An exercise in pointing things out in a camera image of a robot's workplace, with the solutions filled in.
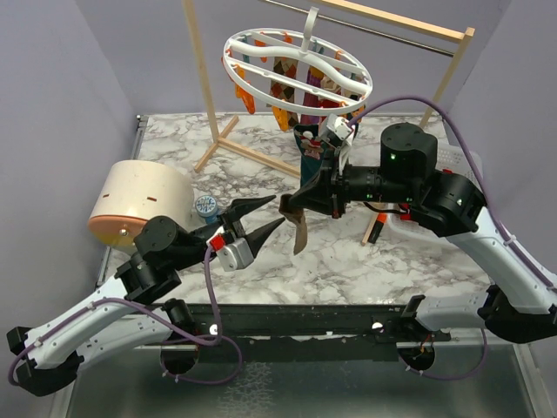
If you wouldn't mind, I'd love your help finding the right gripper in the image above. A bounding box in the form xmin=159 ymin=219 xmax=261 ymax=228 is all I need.
xmin=289 ymin=147 xmax=415 ymax=219

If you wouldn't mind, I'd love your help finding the plain tan sock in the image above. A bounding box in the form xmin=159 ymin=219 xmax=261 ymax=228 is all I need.
xmin=278 ymin=193 xmax=308 ymax=255

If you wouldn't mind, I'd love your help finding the wooden hanger rack frame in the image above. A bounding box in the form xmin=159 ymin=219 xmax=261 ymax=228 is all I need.
xmin=181 ymin=0 xmax=476 ymax=247

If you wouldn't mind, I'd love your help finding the white round clip hanger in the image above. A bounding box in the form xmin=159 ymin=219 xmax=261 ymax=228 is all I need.
xmin=221 ymin=7 xmax=373 ymax=117

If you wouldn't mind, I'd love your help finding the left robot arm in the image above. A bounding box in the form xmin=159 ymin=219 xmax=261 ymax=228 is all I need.
xmin=6 ymin=195 xmax=284 ymax=396

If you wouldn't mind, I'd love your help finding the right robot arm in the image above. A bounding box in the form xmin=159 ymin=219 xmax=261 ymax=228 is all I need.
xmin=286 ymin=123 xmax=556 ymax=343

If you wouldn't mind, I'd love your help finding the blue patterned round tin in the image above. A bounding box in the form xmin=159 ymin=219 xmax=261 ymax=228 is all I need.
xmin=194 ymin=195 xmax=219 ymax=224

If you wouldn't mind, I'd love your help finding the black orange highlighter marker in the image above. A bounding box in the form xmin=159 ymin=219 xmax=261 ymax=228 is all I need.
xmin=366 ymin=213 xmax=387 ymax=244

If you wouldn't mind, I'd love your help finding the red beige reindeer sock front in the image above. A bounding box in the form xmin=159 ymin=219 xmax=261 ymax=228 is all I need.
xmin=319 ymin=76 xmax=347 ymax=109

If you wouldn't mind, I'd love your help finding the yellow orange clothespin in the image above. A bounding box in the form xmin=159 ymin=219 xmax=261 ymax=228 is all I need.
xmin=234 ymin=65 xmax=256 ymax=114

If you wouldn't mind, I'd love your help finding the purple yellow striped sock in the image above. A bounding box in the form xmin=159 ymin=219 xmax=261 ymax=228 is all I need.
xmin=304 ymin=69 xmax=328 ymax=108

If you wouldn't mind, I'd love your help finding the white plastic basket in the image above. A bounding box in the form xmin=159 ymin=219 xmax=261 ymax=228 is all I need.
xmin=386 ymin=143 xmax=480 ymax=249

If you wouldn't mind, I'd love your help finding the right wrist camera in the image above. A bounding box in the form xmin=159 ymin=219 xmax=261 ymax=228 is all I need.
xmin=319 ymin=113 xmax=356 ymax=171

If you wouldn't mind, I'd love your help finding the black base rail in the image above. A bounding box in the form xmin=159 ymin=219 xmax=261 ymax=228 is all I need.
xmin=154 ymin=304 xmax=450 ymax=366

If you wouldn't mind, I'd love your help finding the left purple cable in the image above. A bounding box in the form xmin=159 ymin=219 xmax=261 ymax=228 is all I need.
xmin=7 ymin=247 xmax=224 ymax=386

